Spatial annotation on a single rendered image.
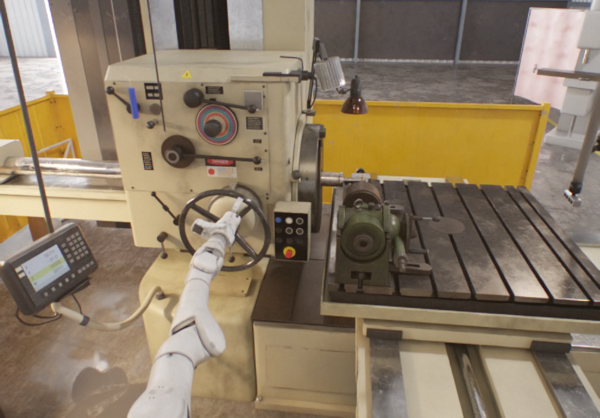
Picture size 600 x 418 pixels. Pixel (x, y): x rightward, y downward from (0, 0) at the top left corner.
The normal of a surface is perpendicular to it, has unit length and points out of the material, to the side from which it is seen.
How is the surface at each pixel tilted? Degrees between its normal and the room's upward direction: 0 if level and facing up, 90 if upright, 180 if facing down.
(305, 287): 0
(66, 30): 90
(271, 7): 90
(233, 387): 90
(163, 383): 23
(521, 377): 0
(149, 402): 16
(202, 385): 90
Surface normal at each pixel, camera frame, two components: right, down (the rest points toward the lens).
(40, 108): 0.99, 0.04
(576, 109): -0.68, 0.31
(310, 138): -0.04, -0.65
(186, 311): -0.37, -0.77
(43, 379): 0.00, -0.91
